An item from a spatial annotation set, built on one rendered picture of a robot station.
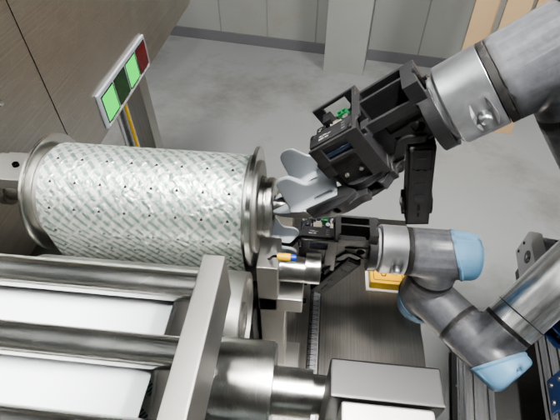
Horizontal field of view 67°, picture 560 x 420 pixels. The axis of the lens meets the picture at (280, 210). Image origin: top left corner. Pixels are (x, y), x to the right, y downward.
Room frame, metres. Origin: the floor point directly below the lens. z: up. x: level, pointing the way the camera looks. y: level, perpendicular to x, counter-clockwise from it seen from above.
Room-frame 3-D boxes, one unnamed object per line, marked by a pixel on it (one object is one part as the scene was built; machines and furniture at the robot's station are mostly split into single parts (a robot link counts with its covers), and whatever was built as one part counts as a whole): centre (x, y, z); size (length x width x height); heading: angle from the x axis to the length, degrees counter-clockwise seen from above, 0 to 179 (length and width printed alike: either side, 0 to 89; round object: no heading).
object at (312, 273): (0.32, -0.04, 1.18); 0.04 x 0.02 x 0.04; 174
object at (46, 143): (0.39, 0.28, 1.25); 0.15 x 0.01 x 0.15; 174
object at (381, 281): (0.50, -0.22, 0.91); 0.07 x 0.07 x 0.02; 84
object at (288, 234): (0.44, 0.02, 1.11); 0.09 x 0.03 x 0.06; 83
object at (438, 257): (0.39, -0.25, 1.11); 0.11 x 0.08 x 0.09; 84
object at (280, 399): (0.10, -0.03, 1.33); 0.06 x 0.03 x 0.03; 84
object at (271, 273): (0.32, -0.01, 1.05); 0.06 x 0.05 x 0.31; 84
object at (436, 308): (0.38, -0.25, 1.01); 0.11 x 0.08 x 0.11; 32
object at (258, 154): (0.36, 0.03, 1.25); 0.15 x 0.01 x 0.15; 174
